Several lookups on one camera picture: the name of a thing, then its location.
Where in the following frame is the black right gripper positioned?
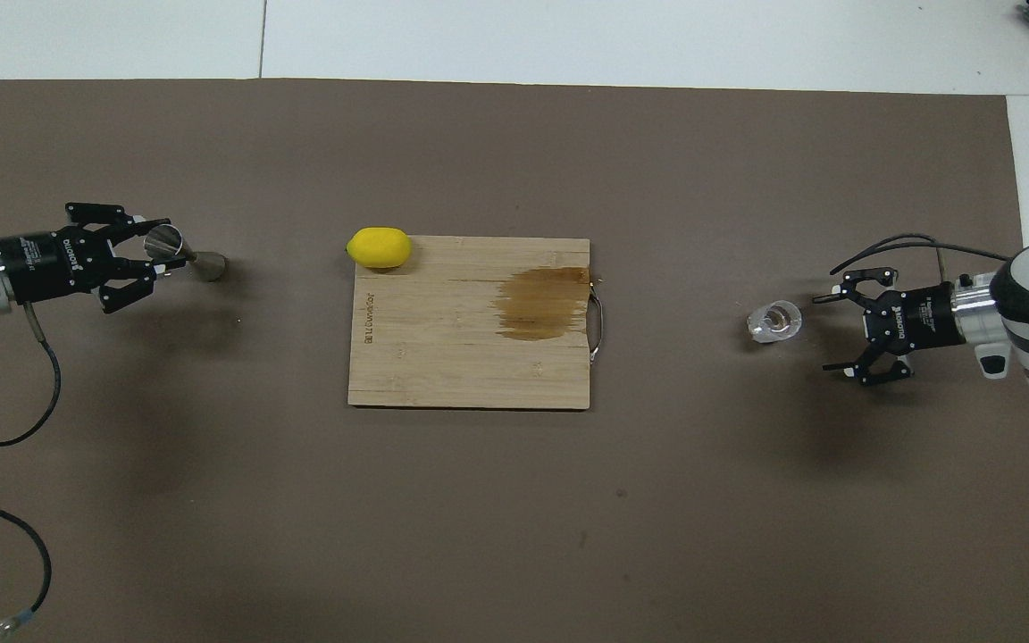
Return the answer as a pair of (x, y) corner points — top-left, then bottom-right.
(814, 265), (967, 387)

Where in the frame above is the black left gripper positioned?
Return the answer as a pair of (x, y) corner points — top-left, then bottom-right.
(0, 203), (178, 313)

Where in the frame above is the steel double jigger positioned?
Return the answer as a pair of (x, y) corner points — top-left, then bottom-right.
(144, 225), (229, 283)

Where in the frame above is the small clear glass cup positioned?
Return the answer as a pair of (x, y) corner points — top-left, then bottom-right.
(747, 300), (803, 345)

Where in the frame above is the yellow lemon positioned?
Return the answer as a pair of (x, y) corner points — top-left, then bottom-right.
(346, 227), (413, 270)

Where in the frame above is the bamboo cutting board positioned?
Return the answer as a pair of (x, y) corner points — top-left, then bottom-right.
(347, 235), (606, 411)

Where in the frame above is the brown table mat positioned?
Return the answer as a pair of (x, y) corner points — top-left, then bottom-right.
(0, 79), (1029, 643)

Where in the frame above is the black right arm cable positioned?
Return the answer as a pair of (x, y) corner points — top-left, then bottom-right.
(829, 233), (1016, 288)

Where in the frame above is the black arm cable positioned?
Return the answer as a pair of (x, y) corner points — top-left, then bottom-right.
(829, 233), (1016, 288)
(0, 302), (63, 643)

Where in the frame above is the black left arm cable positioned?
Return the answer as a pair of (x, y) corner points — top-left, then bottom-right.
(0, 302), (63, 643)

